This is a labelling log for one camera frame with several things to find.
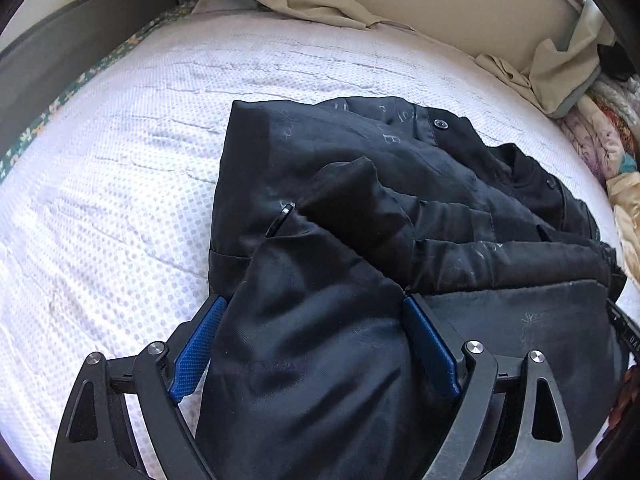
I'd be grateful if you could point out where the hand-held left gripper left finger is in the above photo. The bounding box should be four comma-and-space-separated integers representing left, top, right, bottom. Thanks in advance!
50, 295, 229, 480

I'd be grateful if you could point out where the green floral bed sheet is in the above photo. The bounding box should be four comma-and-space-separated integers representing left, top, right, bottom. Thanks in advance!
0, 2, 197, 181

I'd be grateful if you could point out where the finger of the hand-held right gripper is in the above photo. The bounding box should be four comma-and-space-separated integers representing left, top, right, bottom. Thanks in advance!
606, 299, 640, 366

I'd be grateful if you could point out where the dark grey bed frame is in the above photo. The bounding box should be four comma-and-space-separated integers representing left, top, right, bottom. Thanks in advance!
0, 0, 179, 151

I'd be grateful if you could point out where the pile of floral quilts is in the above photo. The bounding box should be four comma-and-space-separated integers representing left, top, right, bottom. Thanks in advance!
562, 67, 640, 286

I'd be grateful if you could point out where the white dotted mattress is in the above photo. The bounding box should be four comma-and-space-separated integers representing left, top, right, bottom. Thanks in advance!
0, 0, 621, 480

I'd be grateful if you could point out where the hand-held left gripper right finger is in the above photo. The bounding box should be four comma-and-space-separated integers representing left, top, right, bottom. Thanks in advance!
401, 293, 594, 480

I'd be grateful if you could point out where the black padded jacket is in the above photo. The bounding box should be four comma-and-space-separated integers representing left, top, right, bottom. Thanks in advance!
192, 95, 631, 480

